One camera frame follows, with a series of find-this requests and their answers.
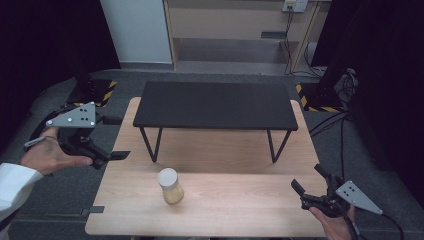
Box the person's right hand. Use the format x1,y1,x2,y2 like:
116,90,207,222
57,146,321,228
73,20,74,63
308,205,362,240

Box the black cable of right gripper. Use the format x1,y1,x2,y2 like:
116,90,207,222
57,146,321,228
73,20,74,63
343,214,363,240

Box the person's left hand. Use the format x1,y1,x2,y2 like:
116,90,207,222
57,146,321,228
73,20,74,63
19,127,94,176

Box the black tape strip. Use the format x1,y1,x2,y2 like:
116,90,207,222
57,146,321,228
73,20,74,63
80,205,106,217

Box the black floor cables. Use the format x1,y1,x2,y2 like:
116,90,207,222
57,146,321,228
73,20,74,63
308,110,353,183

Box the black metal table rack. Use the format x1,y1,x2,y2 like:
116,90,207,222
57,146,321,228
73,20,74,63
132,80,299,164

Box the black curtain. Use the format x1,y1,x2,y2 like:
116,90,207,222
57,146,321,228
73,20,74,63
0,0,122,148
311,0,424,208

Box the thin black cable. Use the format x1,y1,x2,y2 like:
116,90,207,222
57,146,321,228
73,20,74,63
380,212,405,240

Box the bundle of grey cables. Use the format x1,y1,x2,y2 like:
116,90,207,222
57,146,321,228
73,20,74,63
334,67,360,103

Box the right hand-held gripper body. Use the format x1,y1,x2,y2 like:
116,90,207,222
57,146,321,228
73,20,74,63
299,175,384,219

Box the white cabinet panel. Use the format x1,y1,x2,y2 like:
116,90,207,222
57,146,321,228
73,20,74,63
99,0,174,65

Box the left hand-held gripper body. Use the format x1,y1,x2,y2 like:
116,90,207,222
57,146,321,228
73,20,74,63
45,101,113,170

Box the white power outlet box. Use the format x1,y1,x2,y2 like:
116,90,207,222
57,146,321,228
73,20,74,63
281,0,310,14

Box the grey wrist strap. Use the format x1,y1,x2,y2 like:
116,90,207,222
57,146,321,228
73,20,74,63
23,135,59,149

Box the glass jar with white lid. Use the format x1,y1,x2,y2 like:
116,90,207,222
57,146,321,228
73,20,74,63
157,167,185,205

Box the black cables from outlet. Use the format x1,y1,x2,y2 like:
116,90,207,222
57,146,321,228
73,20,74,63
283,6,326,78

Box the stand base with hazard tape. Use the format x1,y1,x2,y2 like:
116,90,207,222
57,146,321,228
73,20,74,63
295,81,349,114
65,77,118,108

